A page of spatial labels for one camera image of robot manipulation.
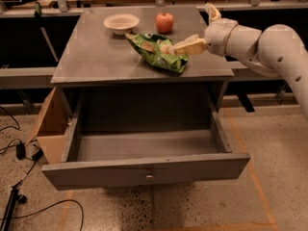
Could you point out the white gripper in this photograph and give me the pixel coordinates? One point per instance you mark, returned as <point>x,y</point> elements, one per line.
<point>218,37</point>

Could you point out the green rice chip bag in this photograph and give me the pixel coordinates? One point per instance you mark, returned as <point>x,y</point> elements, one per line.
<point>155,50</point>

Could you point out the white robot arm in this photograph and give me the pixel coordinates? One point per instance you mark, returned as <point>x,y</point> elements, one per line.
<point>276,51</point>

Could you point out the round metal drawer knob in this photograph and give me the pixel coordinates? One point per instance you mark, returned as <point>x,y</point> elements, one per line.
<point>149,177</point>

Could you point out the grey open top drawer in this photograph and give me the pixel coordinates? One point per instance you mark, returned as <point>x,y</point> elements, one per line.
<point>103,160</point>

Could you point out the red apple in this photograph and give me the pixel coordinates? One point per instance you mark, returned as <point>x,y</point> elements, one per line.
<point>164,22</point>

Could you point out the white paper bowl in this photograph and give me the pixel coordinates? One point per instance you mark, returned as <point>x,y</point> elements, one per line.
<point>121,23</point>

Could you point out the grey wooden cabinet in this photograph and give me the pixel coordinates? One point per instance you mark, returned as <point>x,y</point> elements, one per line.
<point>124,93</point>

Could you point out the brown cardboard box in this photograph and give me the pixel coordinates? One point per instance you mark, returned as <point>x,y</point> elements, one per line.
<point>50,126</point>

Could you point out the black power adapter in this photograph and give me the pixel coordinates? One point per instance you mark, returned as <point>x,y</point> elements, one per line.
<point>20,151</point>

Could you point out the black tripod leg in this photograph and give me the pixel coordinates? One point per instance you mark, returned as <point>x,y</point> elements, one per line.
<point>15,197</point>

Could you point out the grey metal rail frame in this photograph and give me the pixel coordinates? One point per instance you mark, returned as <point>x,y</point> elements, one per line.
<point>26,78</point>

